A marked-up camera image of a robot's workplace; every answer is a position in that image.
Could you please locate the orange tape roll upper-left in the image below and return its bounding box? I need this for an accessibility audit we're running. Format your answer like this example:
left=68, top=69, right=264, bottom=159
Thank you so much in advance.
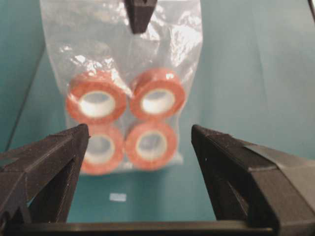
left=65, top=70, right=126, bottom=124

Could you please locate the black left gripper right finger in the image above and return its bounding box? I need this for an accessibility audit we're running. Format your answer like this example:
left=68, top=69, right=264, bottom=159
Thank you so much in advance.
left=191, top=125, right=315, bottom=231

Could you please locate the orange tape roll upper-right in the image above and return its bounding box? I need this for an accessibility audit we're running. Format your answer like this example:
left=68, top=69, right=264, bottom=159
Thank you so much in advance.
left=129, top=68, right=186, bottom=120

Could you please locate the orange tape roll lower-left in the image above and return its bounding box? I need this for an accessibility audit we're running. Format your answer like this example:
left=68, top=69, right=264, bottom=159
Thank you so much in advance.
left=81, top=125, right=124, bottom=175

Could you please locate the clear zip bag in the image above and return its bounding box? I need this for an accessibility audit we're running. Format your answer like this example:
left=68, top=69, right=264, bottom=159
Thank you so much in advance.
left=40, top=0, right=203, bottom=173

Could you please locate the white label sticker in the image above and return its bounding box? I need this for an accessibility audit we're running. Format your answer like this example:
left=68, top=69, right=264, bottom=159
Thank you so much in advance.
left=109, top=193, right=126, bottom=202

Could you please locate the orange tape roll lower-right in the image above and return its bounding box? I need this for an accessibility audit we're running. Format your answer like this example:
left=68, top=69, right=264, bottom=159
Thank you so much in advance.
left=125, top=121, right=177, bottom=171

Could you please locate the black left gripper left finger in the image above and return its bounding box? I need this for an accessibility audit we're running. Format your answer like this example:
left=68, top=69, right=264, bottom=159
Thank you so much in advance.
left=0, top=124, right=90, bottom=223

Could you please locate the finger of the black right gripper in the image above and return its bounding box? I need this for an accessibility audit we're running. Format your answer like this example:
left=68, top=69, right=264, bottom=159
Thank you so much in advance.
left=124, top=0, right=157, bottom=34

